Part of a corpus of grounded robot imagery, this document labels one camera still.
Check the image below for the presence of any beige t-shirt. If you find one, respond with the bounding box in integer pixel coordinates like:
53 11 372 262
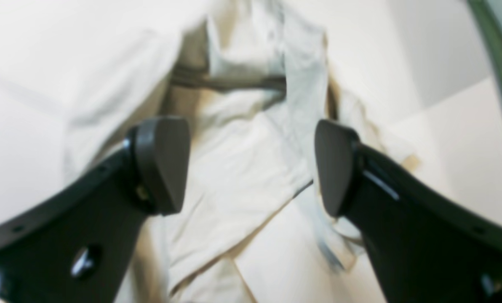
64 0 413 303

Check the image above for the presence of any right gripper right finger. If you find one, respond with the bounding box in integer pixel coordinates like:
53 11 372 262
314 120 502 303

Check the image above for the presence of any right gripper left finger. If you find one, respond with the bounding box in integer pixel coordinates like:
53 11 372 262
0 116 191 303

